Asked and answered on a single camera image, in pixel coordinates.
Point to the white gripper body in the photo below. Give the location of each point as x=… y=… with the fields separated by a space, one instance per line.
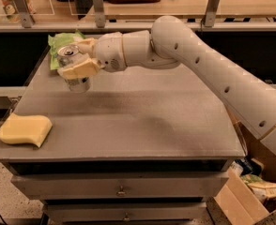
x=109 y=52

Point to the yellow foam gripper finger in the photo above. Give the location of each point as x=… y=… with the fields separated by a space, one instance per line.
x=80 y=68
x=86 y=45

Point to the silver 7up soda can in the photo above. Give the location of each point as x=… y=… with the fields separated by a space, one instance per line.
x=67 y=56

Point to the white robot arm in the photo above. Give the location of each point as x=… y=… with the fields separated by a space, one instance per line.
x=169 y=43

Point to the yellow wavy sponge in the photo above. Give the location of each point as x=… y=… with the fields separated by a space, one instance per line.
x=25 y=129

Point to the green chip bag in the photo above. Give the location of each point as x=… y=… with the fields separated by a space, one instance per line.
x=61 y=40

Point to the grey drawer cabinet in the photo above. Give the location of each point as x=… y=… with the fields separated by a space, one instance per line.
x=132 y=121

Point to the lower drawer with knob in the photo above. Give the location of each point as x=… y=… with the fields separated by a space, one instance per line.
x=125 y=211

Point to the drawer with knob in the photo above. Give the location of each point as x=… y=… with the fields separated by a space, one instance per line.
x=120 y=185
x=125 y=211

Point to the upper drawer with knob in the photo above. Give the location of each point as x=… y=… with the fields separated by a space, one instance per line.
x=120 y=185

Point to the open cardboard box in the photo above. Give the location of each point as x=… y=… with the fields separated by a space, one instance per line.
x=249 y=195

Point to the snack packages in box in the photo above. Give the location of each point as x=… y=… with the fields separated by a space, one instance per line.
x=250 y=173

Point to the middle metal bracket post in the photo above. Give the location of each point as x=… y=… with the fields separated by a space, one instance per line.
x=100 y=20

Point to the metal bracket post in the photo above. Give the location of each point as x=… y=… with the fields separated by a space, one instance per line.
x=100 y=20
x=26 y=18
x=211 y=11

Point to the left metal bracket post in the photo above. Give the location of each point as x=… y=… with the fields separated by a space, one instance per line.
x=26 y=18

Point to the right metal bracket post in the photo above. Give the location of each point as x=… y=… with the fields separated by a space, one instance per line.
x=211 y=11

